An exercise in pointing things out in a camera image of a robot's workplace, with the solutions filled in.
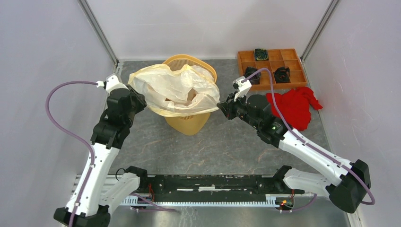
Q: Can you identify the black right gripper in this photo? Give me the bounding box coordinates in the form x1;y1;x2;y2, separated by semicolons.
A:
217;90;261;130

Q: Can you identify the yellow mesh trash bin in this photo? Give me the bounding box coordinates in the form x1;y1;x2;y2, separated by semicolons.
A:
163;54;217;136

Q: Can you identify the cream translucent plastic trash bag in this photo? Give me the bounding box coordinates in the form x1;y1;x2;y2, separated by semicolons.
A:
128;64;220;117

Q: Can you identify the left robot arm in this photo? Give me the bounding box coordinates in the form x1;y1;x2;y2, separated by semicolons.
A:
53;81;148;227

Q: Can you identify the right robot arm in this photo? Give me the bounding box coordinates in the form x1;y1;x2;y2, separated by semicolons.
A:
217;94;374;213

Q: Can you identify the dark rolled item left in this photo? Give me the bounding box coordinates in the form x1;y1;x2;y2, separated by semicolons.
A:
243;66;262;86

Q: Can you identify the dark rolled item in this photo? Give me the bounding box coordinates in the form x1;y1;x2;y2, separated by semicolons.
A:
243;66;262;86
254;48;269;61
274;67;290;83

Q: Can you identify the dark rolled item top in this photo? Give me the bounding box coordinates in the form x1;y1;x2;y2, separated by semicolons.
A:
254;48;269;61

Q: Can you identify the dark rolled item right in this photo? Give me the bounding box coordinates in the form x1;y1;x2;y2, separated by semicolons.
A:
274;67;290;83

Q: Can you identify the red cloth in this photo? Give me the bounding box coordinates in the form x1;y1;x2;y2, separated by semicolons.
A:
266;87;323;131

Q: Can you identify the wooden compartment tray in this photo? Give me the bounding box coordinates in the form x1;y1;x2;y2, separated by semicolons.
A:
237;49;308;91

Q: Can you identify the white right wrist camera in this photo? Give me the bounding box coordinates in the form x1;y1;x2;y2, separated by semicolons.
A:
233;77;252;101

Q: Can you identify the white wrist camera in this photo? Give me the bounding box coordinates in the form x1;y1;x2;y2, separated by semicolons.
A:
96;74;128;94
233;77;252;101

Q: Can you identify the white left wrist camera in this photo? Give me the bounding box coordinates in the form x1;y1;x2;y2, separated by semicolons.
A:
96;74;128;94

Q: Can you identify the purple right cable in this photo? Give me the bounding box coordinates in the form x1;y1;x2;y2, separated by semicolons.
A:
241;67;376;212

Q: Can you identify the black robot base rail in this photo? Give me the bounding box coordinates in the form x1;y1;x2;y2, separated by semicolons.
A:
123;166;305;202

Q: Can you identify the white toothed cable rail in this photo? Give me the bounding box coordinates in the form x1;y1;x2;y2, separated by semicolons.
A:
120;194;294;208

